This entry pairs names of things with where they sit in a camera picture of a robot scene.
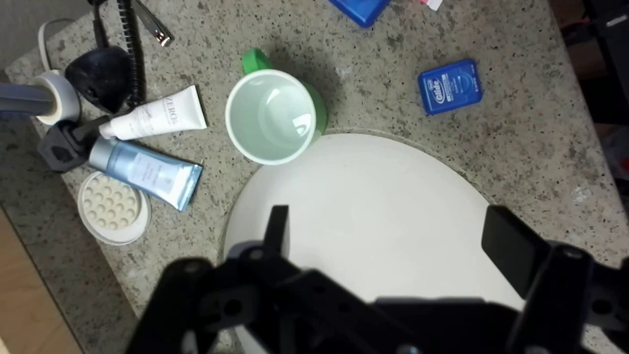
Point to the white oval sink basin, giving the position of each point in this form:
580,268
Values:
373,209

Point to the blue square container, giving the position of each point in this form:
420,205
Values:
361,10

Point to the light blue tube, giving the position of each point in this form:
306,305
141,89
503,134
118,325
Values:
143,169

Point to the blue dental floss box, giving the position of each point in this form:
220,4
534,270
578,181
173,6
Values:
450,87

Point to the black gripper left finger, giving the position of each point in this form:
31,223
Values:
275,228

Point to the green mug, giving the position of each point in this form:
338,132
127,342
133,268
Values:
271,118

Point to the dark grey power adapter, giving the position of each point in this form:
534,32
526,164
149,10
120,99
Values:
61,148

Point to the silver nail clipper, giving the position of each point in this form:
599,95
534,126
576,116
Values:
157,30

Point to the round white bumpy soap dish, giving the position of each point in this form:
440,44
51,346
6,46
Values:
112,209

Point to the small white tube red logo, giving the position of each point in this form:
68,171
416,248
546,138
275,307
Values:
428,4

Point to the black shaver head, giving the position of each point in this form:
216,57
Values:
98,77

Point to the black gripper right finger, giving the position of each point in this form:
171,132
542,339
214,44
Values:
513,252

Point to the white cream tube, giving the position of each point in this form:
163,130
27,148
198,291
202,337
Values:
157,116

